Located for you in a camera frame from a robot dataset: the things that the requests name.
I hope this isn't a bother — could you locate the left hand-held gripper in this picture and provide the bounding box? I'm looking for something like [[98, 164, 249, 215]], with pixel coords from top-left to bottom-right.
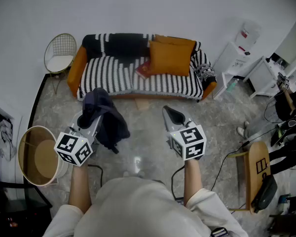
[[53, 111, 104, 167]]

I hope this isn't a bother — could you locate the white sheet with red label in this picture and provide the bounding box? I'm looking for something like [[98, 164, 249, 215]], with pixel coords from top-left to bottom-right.
[[235, 21, 262, 50]]

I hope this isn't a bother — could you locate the gold wire chair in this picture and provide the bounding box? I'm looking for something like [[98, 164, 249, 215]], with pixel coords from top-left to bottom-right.
[[43, 33, 77, 95]]

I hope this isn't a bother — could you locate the black power cable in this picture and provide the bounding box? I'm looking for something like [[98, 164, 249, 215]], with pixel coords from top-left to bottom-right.
[[211, 126, 284, 192]]

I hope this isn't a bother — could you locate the person's right forearm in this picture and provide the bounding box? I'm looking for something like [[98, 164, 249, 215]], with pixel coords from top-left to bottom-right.
[[184, 158, 204, 207]]

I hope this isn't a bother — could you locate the black white striped blanket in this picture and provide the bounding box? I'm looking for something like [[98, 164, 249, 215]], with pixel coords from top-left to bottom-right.
[[76, 33, 217, 101]]

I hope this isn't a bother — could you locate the hand-held gripper cable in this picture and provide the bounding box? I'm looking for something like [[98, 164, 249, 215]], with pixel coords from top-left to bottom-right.
[[171, 165, 186, 200], [88, 164, 104, 185]]

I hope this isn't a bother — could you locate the green bottle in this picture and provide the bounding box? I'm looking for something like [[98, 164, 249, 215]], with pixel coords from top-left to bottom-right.
[[225, 79, 240, 93]]

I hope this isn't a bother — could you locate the black side table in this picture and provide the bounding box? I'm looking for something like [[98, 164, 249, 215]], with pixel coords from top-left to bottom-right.
[[0, 181, 52, 237]]

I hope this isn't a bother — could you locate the white side table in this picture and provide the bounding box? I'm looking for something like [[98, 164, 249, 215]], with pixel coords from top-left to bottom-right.
[[243, 55, 287, 99]]

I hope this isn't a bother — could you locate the left hand-held gripper cable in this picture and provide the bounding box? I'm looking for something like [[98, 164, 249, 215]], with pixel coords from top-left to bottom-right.
[[88, 164, 104, 185]]

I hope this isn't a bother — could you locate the wooden stool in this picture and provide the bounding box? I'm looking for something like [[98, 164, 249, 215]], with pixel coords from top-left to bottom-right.
[[228, 141, 272, 216]]

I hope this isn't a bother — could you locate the white seat pad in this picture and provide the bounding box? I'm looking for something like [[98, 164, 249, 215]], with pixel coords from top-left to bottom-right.
[[46, 54, 74, 73]]

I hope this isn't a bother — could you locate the black bag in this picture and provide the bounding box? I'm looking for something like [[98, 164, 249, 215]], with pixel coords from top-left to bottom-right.
[[251, 174, 278, 214]]

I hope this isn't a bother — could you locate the black white ink painting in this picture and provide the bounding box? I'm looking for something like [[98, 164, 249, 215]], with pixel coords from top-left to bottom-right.
[[0, 107, 18, 162]]

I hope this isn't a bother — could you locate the person's white shirt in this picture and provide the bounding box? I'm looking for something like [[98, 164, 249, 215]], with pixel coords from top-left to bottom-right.
[[43, 176, 249, 237]]

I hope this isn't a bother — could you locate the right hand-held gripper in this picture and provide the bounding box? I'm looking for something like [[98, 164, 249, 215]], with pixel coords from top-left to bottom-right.
[[162, 106, 207, 161]]

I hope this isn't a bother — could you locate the white water dispenser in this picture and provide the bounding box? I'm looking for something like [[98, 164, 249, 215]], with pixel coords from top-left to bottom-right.
[[213, 41, 252, 100]]

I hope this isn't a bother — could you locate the black tablet device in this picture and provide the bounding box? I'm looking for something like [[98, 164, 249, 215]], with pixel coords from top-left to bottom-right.
[[270, 124, 287, 147]]

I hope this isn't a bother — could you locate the orange sofa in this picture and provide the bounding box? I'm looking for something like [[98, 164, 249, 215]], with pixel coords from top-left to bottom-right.
[[67, 33, 218, 102]]

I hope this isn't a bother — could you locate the red book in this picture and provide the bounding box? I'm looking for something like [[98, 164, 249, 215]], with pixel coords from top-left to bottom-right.
[[135, 60, 154, 80]]

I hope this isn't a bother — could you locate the right hand-held gripper cable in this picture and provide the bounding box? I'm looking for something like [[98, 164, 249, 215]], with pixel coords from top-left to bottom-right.
[[171, 165, 186, 200]]

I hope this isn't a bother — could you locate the orange cushion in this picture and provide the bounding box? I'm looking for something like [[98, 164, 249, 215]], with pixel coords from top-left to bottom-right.
[[154, 34, 197, 54], [148, 40, 193, 77]]

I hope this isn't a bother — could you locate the person's left forearm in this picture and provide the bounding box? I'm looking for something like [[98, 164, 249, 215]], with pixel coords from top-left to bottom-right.
[[68, 164, 92, 213]]

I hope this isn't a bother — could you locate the dark navy backpack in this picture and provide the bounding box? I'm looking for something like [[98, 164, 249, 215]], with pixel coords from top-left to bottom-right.
[[77, 87, 131, 155]]

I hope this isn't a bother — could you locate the beige round basket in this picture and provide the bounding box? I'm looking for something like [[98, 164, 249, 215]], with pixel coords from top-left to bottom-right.
[[17, 125, 69, 187]]

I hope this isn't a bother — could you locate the black chest device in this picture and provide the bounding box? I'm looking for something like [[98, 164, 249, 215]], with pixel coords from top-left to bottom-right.
[[211, 227, 229, 237]]

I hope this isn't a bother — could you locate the white shoe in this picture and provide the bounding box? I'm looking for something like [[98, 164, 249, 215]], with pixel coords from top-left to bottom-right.
[[236, 121, 250, 139]]

